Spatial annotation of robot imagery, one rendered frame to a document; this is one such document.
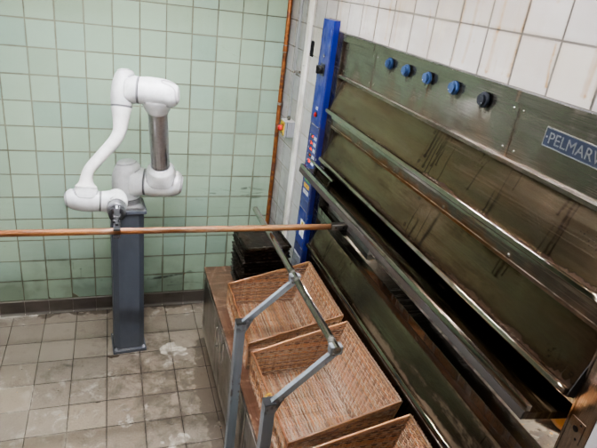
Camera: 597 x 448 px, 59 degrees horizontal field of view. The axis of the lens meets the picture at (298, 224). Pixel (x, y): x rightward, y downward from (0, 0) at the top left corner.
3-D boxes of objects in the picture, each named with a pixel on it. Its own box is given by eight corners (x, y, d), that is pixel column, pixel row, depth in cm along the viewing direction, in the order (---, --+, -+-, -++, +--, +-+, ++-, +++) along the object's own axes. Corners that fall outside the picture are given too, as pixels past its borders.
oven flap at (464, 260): (324, 162, 285) (341, 128, 279) (571, 397, 132) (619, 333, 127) (317, 159, 283) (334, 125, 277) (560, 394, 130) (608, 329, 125)
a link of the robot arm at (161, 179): (147, 182, 316) (185, 185, 319) (143, 201, 305) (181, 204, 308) (138, 68, 260) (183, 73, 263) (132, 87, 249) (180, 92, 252)
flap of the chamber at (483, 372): (298, 170, 282) (331, 176, 290) (520, 420, 130) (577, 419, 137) (299, 166, 281) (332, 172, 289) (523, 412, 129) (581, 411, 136)
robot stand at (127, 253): (110, 335, 355) (107, 198, 314) (142, 332, 363) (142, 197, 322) (113, 355, 338) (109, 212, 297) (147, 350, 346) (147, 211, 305)
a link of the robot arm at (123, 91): (107, 103, 252) (136, 106, 254) (108, 64, 250) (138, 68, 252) (113, 106, 265) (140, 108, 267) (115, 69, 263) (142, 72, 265)
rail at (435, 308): (299, 166, 281) (303, 166, 282) (523, 412, 129) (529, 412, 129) (300, 163, 280) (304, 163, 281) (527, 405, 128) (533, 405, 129)
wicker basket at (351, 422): (339, 364, 267) (348, 318, 256) (392, 452, 219) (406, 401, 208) (246, 376, 250) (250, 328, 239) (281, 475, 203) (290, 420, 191)
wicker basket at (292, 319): (305, 300, 317) (310, 260, 306) (337, 361, 269) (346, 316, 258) (224, 305, 302) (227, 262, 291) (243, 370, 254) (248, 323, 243)
